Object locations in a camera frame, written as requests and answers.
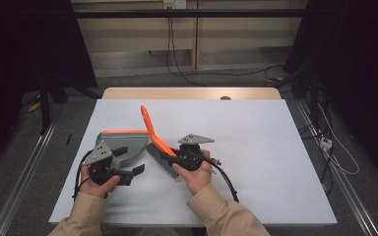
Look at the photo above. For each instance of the yellow floor tape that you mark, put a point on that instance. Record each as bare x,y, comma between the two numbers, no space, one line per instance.
34,106

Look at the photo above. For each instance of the metal floor rail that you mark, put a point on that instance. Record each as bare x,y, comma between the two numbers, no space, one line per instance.
344,183
23,180

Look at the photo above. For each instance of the white wall socket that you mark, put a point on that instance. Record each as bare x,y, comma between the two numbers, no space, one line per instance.
174,4

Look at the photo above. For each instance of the dark curtain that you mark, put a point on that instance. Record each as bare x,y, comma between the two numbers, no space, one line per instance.
357,65
19,49

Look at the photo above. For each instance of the person's right hand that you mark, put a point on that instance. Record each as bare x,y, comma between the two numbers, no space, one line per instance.
198,180

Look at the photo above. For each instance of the black metal stand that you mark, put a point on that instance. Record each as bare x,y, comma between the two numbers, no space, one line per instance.
314,98
44,105

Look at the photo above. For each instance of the black metal crossbeam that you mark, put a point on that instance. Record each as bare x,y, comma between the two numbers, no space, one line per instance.
190,13

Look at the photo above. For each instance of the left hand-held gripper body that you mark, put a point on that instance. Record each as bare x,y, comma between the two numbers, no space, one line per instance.
99,153

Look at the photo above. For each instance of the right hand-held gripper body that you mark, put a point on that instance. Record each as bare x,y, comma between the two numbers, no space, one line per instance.
195,139

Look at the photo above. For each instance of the white power strip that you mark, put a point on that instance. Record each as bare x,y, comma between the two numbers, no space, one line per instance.
325,143

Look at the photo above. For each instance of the grey dustpan with orange edge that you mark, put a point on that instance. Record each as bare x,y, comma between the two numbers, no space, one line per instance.
128,139

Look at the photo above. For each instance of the white table mat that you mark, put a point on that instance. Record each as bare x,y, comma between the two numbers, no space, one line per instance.
259,164

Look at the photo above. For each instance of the person's left hand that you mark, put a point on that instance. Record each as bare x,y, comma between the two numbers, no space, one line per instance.
95,189

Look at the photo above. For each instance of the small black floor item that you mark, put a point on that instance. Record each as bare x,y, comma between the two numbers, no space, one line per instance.
68,139

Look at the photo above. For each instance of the wooden table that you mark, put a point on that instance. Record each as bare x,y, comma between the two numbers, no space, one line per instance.
177,93

